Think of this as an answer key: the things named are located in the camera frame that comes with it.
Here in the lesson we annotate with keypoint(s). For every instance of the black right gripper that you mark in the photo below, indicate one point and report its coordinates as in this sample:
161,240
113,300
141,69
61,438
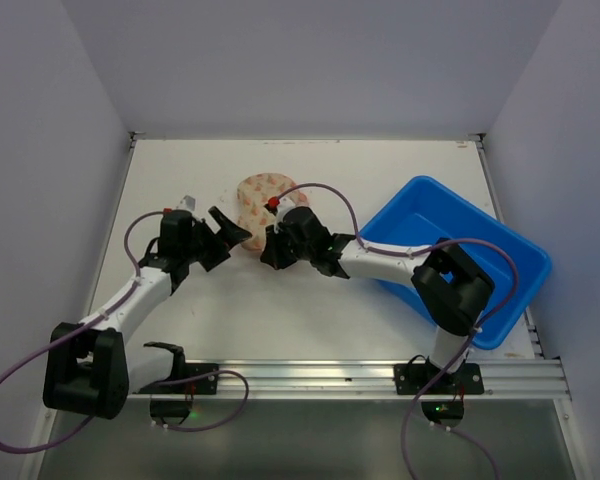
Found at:
282,250

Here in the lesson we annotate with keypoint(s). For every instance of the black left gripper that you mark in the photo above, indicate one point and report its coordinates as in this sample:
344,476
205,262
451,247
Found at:
213,242

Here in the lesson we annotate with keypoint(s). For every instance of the floral mesh laundry bag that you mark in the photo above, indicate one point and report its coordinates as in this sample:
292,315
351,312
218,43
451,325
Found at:
252,194

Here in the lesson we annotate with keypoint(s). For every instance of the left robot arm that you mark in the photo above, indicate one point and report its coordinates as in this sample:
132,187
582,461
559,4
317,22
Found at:
89,370

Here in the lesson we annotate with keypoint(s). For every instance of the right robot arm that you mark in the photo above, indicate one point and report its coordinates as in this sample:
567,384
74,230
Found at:
453,288

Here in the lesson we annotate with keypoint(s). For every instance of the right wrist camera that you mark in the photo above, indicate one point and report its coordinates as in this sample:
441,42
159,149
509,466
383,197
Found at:
279,207

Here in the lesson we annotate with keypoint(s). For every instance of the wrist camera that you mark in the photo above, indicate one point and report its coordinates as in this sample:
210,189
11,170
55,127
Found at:
279,207
186,203

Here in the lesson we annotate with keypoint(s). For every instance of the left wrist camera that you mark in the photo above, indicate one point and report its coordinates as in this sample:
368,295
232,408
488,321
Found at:
186,203

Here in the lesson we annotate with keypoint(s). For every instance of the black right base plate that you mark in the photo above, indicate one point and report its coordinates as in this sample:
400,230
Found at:
411,377

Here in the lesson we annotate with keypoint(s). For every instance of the aluminium front rail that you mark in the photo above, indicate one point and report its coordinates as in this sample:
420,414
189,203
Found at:
503,380

